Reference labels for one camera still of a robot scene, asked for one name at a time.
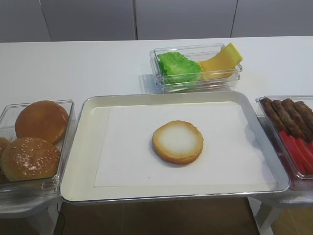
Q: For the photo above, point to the green lettuce stack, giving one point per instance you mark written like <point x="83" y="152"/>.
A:
<point x="176" y="68"/>

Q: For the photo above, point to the clear lettuce cheese container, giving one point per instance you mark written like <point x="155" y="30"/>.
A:
<point x="195" y="53"/>

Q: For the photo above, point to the bottom bun half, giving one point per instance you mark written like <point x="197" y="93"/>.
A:
<point x="178" y="142"/>

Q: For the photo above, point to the silver metal tray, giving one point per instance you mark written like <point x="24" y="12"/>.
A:
<point x="80" y="172"/>

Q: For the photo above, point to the yellow cheese slices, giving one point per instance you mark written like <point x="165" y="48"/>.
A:
<point x="222" y="65"/>

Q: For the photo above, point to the white paper sheet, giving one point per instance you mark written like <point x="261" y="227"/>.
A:
<point x="230" y="155"/>

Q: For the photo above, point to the plain brown bun top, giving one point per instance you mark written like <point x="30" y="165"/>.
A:
<point x="45" y="119"/>

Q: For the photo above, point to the brown meat patty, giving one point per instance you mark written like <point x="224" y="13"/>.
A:
<point x="305" y="112"/>
<point x="272" y="115"/>
<point x="288" y="105"/>
<point x="290" y="125"/>

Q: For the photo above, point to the clear bun container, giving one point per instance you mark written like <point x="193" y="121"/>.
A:
<point x="37" y="186"/>

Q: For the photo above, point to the sesame bun right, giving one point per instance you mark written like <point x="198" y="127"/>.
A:
<point x="29" y="159"/>

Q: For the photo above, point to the sesame bun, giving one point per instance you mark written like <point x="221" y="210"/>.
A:
<point x="3" y="144"/>
<point x="29" y="159"/>

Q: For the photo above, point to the clear patty tomato container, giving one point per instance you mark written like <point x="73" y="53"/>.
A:
<point x="297" y="183"/>

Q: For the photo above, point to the red tomato slice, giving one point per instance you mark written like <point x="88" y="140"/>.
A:
<point x="301" y="155"/>
<point x="293" y="150"/>
<point x="307" y="156"/>
<point x="310" y="146"/>

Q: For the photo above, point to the sesame bun left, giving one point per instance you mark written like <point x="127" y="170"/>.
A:
<point x="3" y="144"/>

